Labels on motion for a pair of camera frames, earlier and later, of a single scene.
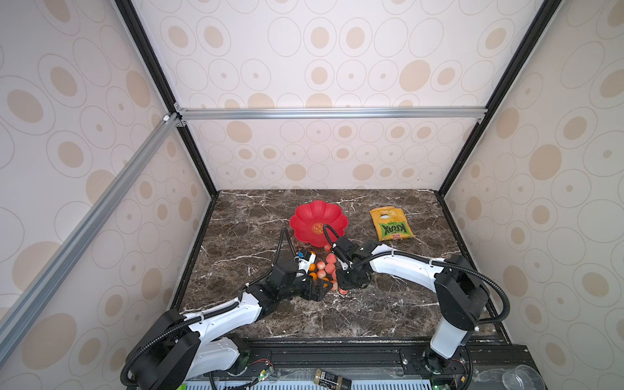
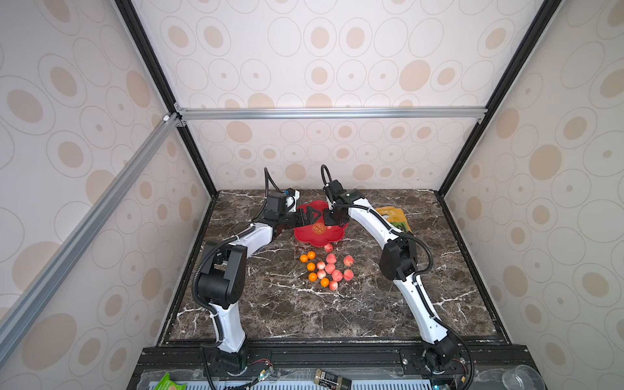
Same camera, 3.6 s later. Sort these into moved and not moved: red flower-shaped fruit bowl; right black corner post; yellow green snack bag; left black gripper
Moved: left black gripper
Not moved: right black corner post; red flower-shaped fruit bowl; yellow green snack bag
